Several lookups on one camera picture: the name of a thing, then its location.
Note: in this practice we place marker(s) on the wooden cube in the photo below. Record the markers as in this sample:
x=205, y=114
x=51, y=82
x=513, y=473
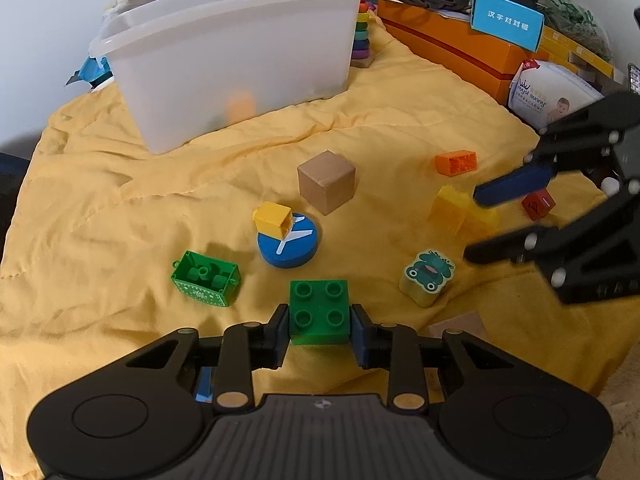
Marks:
x=325, y=182
x=462, y=324

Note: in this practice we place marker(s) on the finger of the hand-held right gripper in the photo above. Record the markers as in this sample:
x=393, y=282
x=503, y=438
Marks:
x=500, y=250
x=510, y=185

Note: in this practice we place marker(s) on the yellow blanket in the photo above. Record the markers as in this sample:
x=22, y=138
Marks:
x=125, y=210

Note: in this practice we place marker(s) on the blue round airplane block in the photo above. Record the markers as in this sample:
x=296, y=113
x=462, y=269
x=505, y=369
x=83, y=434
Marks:
x=295, y=250

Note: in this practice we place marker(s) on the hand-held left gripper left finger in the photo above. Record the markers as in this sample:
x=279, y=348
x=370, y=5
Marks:
x=280, y=335

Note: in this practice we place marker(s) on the dark blue mesh chair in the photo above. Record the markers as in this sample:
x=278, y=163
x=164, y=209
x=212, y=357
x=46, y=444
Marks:
x=11, y=185

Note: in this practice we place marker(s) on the green studded brick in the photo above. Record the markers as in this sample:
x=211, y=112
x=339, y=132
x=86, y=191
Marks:
x=319, y=310

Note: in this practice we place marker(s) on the yellow box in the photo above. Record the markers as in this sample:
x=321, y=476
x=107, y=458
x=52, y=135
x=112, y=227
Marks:
x=575, y=50

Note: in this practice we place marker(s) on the blue card box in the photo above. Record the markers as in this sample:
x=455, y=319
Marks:
x=507, y=20

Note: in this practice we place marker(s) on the large yellow brick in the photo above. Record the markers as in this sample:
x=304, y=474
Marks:
x=455, y=210

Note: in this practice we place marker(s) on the white plastic storage bin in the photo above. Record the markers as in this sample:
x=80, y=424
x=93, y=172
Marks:
x=225, y=50

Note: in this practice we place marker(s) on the small red cube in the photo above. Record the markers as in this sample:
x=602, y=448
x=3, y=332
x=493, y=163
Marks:
x=539, y=205

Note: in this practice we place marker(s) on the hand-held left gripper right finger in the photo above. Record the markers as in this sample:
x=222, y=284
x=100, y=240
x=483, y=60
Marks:
x=361, y=342

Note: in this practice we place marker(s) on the small yellow brick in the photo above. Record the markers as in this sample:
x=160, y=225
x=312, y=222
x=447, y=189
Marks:
x=270, y=217

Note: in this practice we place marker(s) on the orange box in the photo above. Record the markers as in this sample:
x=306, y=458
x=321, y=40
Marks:
x=440, y=45

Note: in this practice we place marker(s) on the orange brick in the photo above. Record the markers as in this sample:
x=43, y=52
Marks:
x=456, y=164

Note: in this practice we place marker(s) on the frog printed block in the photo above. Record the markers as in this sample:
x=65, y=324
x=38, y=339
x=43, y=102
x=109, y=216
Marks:
x=427, y=275

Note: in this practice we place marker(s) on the cream fluffy rug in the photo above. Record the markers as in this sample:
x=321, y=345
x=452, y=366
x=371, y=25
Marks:
x=622, y=420

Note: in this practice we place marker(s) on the dark green tissue pack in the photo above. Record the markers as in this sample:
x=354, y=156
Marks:
x=95, y=77

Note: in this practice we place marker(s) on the bag of green pieces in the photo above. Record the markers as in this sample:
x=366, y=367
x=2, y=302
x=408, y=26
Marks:
x=575, y=10

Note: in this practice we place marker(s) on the white wet wipes pack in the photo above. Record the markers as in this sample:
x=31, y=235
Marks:
x=550, y=95

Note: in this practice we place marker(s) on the green printed hollow brick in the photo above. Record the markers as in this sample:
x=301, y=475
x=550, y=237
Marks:
x=205, y=280

